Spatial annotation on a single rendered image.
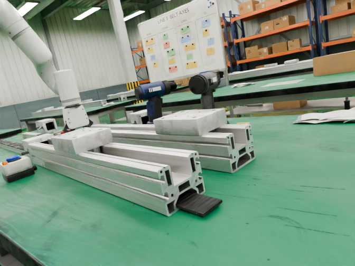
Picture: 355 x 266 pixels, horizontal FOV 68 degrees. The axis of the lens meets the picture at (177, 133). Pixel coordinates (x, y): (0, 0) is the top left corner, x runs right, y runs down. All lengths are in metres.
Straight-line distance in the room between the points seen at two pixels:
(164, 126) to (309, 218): 0.40
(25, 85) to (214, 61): 10.23
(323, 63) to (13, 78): 11.84
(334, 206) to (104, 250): 0.34
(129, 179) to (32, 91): 12.54
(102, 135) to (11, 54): 12.41
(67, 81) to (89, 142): 0.59
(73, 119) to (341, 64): 2.01
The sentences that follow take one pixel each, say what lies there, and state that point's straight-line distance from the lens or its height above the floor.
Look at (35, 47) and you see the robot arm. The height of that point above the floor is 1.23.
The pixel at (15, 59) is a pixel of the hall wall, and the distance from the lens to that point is 13.04.
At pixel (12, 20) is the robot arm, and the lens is 1.26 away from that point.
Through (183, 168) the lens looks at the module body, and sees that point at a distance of 0.49.
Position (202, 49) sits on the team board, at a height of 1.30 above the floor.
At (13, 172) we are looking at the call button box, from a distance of 1.00.
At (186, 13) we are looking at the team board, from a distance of 4.05.
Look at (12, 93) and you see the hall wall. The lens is 12.74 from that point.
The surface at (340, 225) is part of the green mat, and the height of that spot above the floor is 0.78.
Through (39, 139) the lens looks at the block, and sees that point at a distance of 1.17.
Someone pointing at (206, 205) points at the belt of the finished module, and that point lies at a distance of 0.45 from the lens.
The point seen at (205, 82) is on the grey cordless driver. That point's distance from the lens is 0.78.
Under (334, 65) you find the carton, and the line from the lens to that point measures 2.48.
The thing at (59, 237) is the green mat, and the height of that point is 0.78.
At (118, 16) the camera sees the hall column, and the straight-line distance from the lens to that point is 9.48.
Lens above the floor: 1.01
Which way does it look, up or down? 12 degrees down
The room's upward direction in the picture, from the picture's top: 11 degrees counter-clockwise
